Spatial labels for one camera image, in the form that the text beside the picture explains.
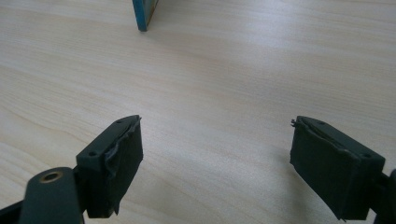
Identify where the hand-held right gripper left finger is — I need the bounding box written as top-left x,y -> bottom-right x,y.
76,114 -> 145,219

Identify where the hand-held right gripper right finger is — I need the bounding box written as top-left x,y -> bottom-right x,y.
290,115 -> 387,221

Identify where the blue picture book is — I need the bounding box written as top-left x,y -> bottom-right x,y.
132,0 -> 161,33

